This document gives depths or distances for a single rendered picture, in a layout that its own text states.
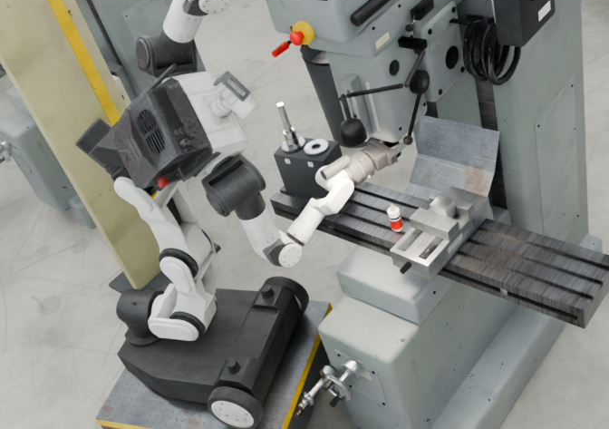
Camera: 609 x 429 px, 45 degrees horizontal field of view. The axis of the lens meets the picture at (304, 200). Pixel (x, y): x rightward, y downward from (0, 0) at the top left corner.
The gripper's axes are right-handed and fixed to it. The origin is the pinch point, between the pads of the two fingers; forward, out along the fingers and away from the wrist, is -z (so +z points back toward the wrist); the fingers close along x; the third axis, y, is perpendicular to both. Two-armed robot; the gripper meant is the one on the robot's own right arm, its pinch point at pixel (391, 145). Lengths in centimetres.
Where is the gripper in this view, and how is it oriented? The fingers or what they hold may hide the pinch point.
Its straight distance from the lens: 236.5
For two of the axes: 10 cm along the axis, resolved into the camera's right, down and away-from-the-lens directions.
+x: -5.5, -4.0, 7.3
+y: 2.5, 7.5, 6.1
